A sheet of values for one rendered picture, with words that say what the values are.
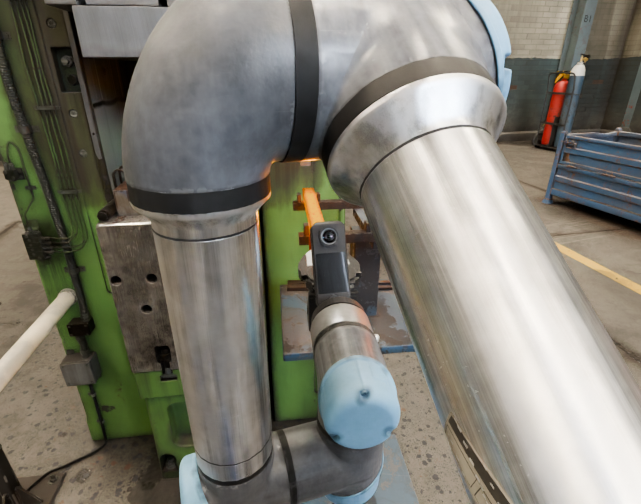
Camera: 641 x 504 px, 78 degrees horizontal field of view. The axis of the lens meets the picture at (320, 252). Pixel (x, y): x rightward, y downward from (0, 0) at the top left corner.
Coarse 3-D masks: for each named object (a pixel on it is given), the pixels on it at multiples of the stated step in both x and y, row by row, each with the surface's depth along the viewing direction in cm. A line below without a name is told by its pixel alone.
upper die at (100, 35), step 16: (80, 16) 81; (96, 16) 81; (112, 16) 82; (128, 16) 82; (144, 16) 82; (160, 16) 83; (80, 32) 82; (96, 32) 83; (112, 32) 83; (128, 32) 83; (144, 32) 84; (96, 48) 84; (112, 48) 84; (128, 48) 84
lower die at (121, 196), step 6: (120, 186) 99; (126, 186) 99; (114, 192) 96; (120, 192) 96; (126, 192) 97; (114, 198) 97; (120, 198) 97; (126, 198) 97; (120, 204) 98; (126, 204) 98; (120, 210) 98; (126, 210) 98; (132, 210) 99
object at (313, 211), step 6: (306, 192) 95; (312, 192) 95; (306, 198) 90; (312, 198) 90; (306, 204) 86; (312, 204) 86; (318, 204) 86; (306, 210) 86; (312, 210) 83; (318, 210) 83; (312, 216) 79; (318, 216) 79; (312, 222) 76
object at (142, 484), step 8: (152, 448) 143; (152, 464) 137; (152, 472) 135; (160, 472) 134; (144, 480) 132; (152, 480) 132; (160, 480) 131; (168, 480) 131; (176, 480) 131; (128, 488) 130; (136, 488) 129; (144, 488) 129; (152, 488) 129; (160, 488) 129; (168, 488) 129; (176, 488) 129; (128, 496) 127; (136, 496) 127; (144, 496) 127; (152, 496) 127; (160, 496) 127; (168, 496) 127; (176, 496) 127
